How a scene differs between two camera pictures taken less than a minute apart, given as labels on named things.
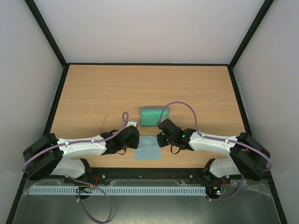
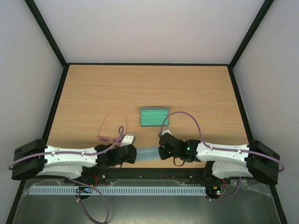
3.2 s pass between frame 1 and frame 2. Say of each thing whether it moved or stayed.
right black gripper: moved
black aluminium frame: stayed
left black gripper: moved
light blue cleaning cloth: moved
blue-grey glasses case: stayed
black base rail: stayed
